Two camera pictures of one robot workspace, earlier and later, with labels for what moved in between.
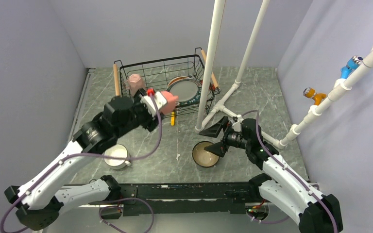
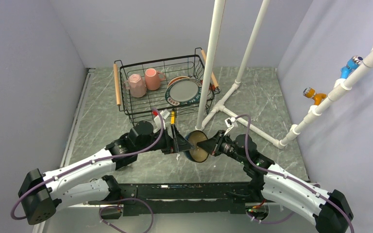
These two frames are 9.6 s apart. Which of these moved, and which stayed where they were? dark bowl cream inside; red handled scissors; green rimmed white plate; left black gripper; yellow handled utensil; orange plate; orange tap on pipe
Moved: left black gripper; dark bowl cream inside
Stayed: yellow handled utensil; orange plate; orange tap on pipe; red handled scissors; green rimmed white plate
